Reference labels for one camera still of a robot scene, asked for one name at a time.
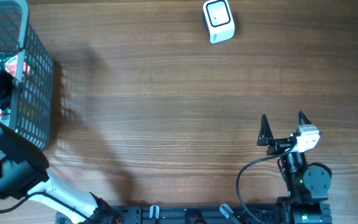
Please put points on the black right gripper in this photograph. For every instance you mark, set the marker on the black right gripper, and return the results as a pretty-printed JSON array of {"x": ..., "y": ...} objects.
[{"x": 265, "y": 137}]

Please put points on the red white tissue pack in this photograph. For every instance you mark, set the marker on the red white tissue pack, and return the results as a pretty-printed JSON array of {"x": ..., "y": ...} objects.
[{"x": 11, "y": 66}]

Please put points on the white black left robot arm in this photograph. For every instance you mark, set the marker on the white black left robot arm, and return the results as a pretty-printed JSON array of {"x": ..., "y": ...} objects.
[{"x": 25, "y": 175}]

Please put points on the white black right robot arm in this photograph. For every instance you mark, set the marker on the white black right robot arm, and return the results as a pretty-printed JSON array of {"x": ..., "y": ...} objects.
[{"x": 307, "y": 183}]

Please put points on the white barcode scanner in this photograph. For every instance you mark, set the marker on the white barcode scanner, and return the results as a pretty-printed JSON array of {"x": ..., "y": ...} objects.
[{"x": 218, "y": 20}]

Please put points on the grey plastic mesh basket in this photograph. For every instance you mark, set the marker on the grey plastic mesh basket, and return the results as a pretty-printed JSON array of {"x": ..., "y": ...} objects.
[{"x": 31, "y": 97}]

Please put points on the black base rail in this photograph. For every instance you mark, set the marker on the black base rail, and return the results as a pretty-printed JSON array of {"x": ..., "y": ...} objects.
[{"x": 266, "y": 213}]

